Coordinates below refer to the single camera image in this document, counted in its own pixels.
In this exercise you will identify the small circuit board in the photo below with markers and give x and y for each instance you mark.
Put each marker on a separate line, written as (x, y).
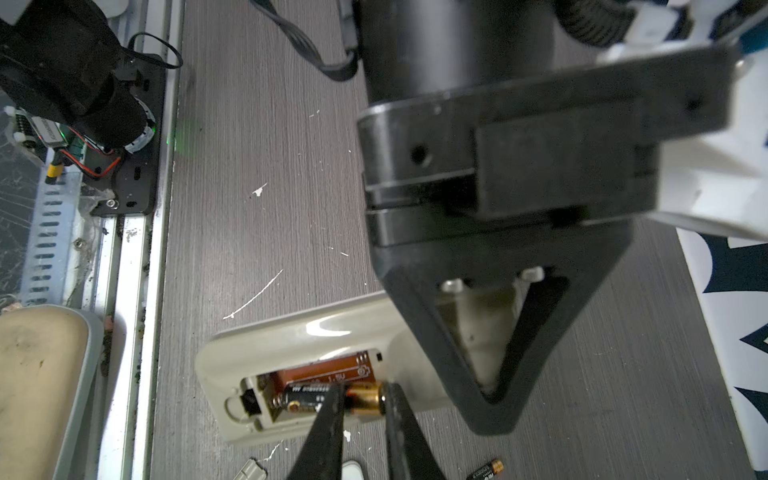
(37, 134)

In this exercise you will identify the white remote control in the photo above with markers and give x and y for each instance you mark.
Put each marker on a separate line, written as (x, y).
(243, 370)

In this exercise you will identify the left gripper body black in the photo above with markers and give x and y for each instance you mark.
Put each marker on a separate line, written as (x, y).
(582, 142)

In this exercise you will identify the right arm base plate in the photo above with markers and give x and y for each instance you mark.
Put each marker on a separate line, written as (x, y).
(128, 181)

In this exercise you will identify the tan sponge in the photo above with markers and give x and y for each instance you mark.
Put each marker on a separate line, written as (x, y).
(49, 357)

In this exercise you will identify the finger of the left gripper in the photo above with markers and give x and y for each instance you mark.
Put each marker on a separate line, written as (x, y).
(564, 267)

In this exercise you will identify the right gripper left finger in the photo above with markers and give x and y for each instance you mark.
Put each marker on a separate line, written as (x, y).
(321, 454)

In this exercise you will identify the white slotted cable duct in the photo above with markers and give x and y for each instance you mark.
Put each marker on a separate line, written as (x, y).
(50, 240)

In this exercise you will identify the remote battery cover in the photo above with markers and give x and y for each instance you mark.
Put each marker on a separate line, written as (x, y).
(251, 470)

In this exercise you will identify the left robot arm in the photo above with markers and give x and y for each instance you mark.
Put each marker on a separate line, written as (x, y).
(409, 49)

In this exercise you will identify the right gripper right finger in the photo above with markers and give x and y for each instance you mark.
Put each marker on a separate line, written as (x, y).
(408, 453)

